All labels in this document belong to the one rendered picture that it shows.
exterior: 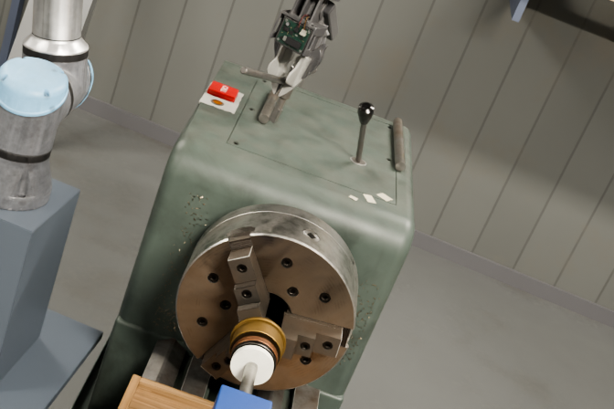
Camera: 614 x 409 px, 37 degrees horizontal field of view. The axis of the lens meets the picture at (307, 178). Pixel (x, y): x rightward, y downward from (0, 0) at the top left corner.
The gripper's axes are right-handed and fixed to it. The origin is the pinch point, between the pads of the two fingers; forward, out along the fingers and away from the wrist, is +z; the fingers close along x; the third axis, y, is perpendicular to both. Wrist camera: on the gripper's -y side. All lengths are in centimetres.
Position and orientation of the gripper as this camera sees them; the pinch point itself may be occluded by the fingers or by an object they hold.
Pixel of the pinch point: (280, 88)
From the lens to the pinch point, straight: 167.0
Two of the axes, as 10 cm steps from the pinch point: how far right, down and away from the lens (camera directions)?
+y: -3.5, 1.7, -9.2
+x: 8.4, 4.9, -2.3
